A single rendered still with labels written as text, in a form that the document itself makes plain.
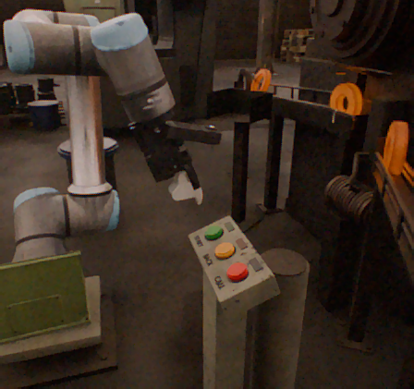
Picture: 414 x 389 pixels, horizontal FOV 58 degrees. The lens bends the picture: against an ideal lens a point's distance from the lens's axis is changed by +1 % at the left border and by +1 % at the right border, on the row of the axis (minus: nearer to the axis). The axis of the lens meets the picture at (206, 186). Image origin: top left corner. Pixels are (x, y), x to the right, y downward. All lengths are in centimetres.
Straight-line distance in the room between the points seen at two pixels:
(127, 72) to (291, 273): 55
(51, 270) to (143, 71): 77
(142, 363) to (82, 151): 74
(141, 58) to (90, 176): 75
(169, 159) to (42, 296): 74
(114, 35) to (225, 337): 62
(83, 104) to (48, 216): 39
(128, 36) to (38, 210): 84
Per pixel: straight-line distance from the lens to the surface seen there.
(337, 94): 165
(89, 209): 135
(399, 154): 110
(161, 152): 70
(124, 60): 65
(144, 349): 142
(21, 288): 128
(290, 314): 94
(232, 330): 85
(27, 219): 135
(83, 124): 131
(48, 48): 75
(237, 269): 72
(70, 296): 131
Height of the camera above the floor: 103
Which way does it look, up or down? 24 degrees down
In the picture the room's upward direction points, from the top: straight up
